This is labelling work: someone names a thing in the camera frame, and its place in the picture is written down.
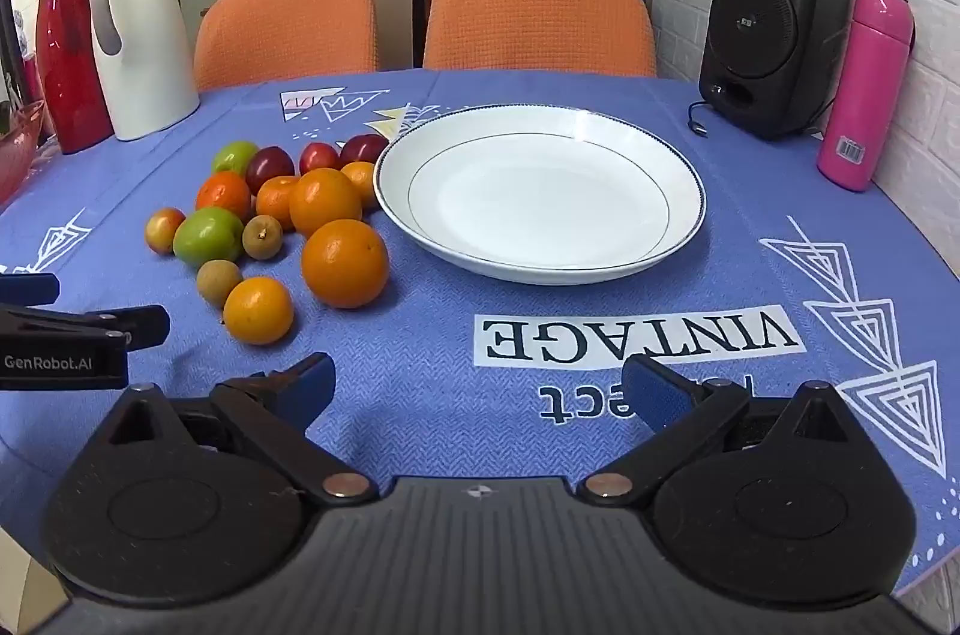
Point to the black speaker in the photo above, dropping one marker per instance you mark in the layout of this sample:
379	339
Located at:
757	20

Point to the brown longan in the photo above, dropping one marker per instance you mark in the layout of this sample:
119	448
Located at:
262	236
219	281

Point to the small tangerine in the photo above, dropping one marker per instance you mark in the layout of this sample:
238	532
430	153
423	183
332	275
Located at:
361	179
223	194
274	200

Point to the yellowish tangerine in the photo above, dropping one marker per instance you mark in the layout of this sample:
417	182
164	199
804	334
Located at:
258	310

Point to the small red yellow plum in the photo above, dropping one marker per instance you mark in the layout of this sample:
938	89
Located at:
163	230

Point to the orange chair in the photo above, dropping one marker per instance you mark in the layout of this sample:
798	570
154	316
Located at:
540	20
285	28

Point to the red thermos jug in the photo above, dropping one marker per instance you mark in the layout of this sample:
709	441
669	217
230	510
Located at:
67	50

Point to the big green apple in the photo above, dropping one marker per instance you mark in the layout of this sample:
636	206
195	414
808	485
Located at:
208	236

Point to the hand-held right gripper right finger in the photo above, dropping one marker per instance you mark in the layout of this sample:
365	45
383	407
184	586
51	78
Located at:
651	391

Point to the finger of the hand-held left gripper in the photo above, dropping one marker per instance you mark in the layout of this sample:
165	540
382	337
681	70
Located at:
135	326
26	289

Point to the blue printed tablecloth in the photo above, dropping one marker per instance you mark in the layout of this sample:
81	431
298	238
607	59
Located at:
450	320

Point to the large orange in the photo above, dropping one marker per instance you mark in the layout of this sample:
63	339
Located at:
345	264

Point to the black-framed white board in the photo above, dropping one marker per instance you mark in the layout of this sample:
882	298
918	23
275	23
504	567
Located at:
7	43

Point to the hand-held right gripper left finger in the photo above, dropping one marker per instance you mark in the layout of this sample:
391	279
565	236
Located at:
313	384

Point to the white plate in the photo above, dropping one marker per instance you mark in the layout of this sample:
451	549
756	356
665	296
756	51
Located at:
540	193

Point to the small green apple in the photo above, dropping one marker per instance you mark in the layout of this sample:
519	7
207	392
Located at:
234	157

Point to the white thermos jug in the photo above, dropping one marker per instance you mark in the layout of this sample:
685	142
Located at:
150	58

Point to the pink glass bowl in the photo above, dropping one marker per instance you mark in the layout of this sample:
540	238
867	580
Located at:
19	148

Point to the pink bottle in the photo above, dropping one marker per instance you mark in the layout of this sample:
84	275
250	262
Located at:
862	88

